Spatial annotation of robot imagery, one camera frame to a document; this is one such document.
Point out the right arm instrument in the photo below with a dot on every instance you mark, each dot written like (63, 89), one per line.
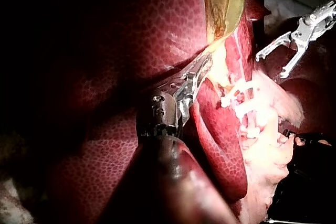
(311, 28)

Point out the white clip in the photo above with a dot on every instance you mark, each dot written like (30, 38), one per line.
(252, 132)
(240, 112)
(229, 99)

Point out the left arm instrument jaw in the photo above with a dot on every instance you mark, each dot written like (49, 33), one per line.
(203, 73)
(197, 64)

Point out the white cloth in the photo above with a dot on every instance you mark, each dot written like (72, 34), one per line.
(286, 6)
(11, 203)

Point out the right arm instrument jaw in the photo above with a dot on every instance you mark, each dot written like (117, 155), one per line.
(274, 45)
(292, 64)

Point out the left arm instrument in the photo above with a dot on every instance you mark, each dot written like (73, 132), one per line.
(160, 111)

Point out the dark red liver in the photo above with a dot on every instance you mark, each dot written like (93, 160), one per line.
(118, 37)

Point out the pale fatty tissue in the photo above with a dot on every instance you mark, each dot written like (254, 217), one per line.
(265, 161)

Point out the thin tube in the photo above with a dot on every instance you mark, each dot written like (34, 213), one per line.
(249, 120)

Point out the dark left arm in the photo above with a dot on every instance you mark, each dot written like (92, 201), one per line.
(168, 182)

